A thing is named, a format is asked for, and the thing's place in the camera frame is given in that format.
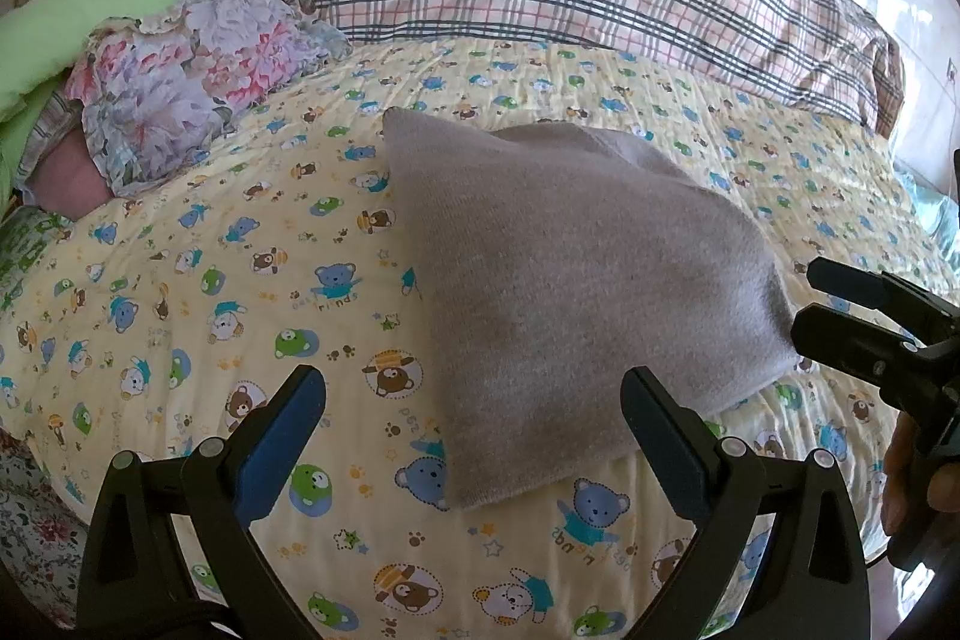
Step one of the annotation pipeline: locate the person's right hand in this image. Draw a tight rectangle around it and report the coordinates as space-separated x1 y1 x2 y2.
880 417 960 537

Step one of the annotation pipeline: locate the green blanket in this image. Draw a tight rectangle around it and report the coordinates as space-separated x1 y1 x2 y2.
0 0 271 191

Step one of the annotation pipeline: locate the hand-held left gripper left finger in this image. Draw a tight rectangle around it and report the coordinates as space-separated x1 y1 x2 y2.
75 364 328 640

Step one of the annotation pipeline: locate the pink pillow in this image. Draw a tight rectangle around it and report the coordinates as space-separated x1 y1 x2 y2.
37 126 113 214

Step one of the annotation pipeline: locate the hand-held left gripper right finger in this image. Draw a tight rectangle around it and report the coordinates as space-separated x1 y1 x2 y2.
619 366 871 640

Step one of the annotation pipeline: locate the yellow bear print blanket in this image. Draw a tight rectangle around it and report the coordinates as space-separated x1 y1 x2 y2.
0 36 960 640

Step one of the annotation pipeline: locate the floral ruffled pillow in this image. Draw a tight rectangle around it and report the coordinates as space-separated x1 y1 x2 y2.
19 0 353 199

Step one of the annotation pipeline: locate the light blue cloth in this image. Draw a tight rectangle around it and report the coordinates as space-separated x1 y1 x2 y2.
892 167 960 255

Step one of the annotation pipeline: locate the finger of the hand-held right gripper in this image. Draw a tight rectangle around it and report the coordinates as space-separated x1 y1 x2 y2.
808 257 960 345
791 302 936 387

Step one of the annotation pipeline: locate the beige knitted sweater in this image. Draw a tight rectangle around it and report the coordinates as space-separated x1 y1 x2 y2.
382 107 797 512

